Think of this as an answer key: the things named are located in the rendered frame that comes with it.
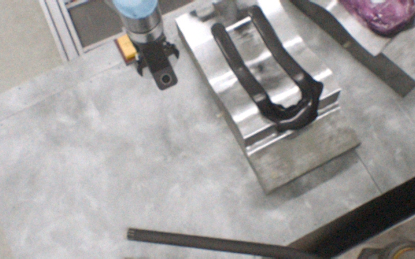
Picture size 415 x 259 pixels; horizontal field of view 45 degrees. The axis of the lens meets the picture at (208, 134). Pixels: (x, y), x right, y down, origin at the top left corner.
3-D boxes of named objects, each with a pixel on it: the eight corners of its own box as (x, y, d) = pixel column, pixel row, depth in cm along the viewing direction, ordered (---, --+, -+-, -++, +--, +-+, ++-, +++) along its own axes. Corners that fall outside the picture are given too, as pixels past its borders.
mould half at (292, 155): (178, 34, 138) (173, 9, 125) (261, -6, 140) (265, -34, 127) (266, 194, 125) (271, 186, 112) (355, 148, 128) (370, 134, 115)
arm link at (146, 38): (167, 23, 95) (129, 42, 94) (170, 34, 100) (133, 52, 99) (150, -8, 97) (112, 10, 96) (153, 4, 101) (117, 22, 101)
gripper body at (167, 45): (158, 26, 113) (151, -2, 101) (175, 57, 111) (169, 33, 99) (127, 41, 112) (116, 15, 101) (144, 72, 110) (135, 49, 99)
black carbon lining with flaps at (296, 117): (206, 31, 130) (205, 13, 121) (261, 5, 131) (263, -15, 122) (271, 146, 122) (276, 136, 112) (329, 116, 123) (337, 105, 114)
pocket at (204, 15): (195, 16, 133) (194, 9, 129) (212, 7, 133) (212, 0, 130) (202, 30, 132) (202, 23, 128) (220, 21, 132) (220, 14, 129)
